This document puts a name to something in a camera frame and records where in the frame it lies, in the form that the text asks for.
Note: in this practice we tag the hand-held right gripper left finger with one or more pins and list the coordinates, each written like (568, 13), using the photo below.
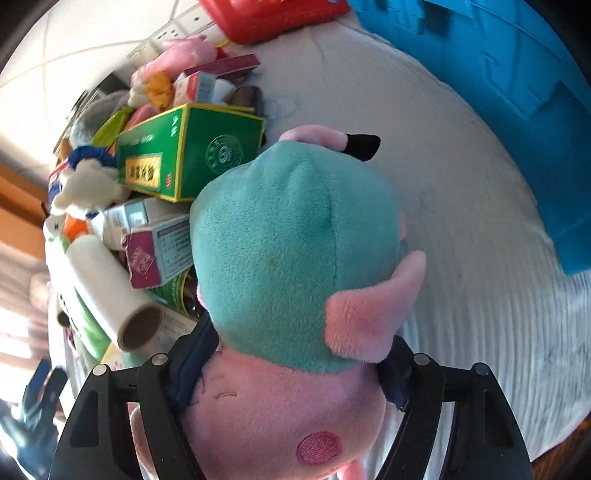
(194, 364)

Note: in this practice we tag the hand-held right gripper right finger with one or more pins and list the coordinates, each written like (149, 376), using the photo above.
(392, 378)

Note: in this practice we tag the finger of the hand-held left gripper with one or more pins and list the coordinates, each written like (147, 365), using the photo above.
(32, 415)

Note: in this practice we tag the teal and pink plush toy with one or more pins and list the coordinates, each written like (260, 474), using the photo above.
(286, 230)

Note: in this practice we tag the blue plastic storage bin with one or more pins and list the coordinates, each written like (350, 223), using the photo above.
(508, 69)

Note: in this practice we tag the plain white paper box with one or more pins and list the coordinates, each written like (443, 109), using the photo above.
(178, 327)

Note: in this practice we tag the green label jar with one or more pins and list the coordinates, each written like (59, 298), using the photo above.
(175, 290)

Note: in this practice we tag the purple label medicine box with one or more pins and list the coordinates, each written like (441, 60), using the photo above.
(152, 256)

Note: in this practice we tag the white lint roller refill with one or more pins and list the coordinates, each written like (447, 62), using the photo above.
(101, 277)

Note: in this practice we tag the white and teal box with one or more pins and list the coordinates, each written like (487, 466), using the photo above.
(134, 212)

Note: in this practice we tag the white and blue plush toy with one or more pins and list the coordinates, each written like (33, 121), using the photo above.
(87, 184)

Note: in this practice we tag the large green box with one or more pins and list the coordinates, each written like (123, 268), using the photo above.
(194, 152)

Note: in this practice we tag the green and yellow packet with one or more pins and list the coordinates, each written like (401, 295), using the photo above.
(111, 129)

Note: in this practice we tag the grey plush toy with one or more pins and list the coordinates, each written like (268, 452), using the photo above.
(97, 115)

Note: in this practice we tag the brown bottle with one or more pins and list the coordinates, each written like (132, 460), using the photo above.
(244, 97)

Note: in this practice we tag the yellow plush toy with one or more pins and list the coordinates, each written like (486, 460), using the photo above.
(159, 90)

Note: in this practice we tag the white and red box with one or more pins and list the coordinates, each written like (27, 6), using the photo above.
(194, 87)

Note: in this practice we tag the maroon paper box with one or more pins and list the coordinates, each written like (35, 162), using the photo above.
(235, 64)

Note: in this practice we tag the red handbag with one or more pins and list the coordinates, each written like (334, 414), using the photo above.
(268, 18)

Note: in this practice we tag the wooden wall trim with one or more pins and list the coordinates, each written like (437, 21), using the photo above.
(18, 194)

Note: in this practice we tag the white wall socket panel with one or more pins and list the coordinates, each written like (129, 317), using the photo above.
(175, 30)

